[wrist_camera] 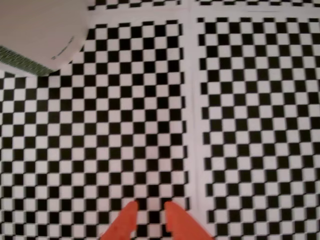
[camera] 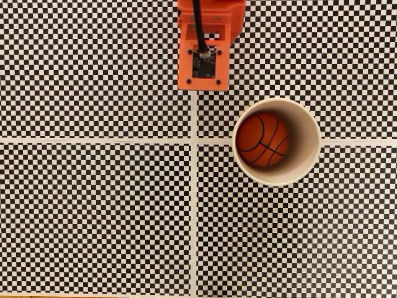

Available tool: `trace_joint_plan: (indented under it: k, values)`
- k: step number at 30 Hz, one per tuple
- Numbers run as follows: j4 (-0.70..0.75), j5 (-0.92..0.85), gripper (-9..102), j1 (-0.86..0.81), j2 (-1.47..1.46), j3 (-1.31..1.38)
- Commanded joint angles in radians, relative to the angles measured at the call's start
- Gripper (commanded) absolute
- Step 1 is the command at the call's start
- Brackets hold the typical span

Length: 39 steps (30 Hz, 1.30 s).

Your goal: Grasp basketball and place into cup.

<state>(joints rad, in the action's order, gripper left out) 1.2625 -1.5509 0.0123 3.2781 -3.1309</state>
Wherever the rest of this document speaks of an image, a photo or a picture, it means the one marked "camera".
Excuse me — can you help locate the orange mini basketball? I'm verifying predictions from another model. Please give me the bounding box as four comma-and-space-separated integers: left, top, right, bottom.
236, 112, 290, 168

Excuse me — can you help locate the black camera cable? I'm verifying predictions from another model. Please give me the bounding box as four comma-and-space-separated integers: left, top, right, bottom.
191, 0, 210, 54

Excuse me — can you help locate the white paper cup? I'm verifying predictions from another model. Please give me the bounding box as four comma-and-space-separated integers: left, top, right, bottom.
231, 97, 323, 187

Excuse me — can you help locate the orange camera mount with board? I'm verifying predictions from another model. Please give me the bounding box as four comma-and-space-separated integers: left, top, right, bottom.
177, 12, 233, 92

